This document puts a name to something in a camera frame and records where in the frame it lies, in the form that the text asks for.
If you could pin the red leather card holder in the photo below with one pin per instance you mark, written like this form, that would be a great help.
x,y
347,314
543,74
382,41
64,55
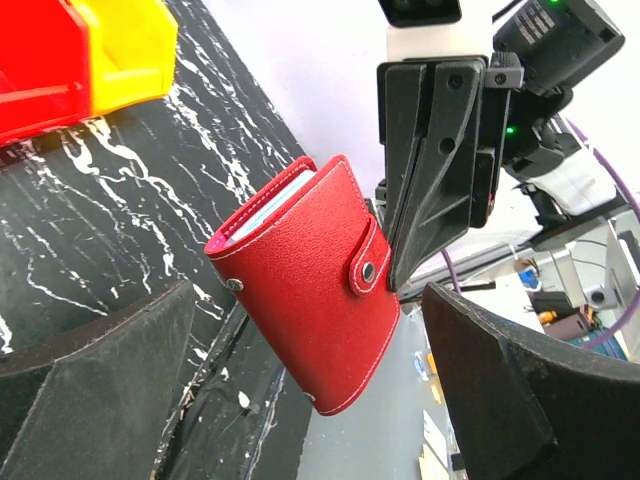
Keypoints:
x,y
309,263

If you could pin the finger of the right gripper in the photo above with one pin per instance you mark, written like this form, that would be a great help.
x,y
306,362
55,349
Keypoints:
x,y
448,153
405,97

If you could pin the yellow plastic bin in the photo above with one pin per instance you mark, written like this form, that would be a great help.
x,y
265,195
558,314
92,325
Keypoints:
x,y
132,51

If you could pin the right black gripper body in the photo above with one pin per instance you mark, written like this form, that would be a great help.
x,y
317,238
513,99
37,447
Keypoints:
x,y
503,75

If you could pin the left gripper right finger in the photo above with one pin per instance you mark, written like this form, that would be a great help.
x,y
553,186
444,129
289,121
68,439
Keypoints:
x,y
524,405

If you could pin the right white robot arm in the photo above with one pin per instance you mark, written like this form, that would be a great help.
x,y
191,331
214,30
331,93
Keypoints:
x,y
559,44

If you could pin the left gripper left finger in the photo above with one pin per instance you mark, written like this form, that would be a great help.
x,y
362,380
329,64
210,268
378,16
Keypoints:
x,y
92,402

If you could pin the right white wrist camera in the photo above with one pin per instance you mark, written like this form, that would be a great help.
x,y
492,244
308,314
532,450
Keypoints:
x,y
420,30

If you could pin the red plastic bin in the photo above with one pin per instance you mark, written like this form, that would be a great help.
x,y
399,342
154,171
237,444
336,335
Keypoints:
x,y
45,80

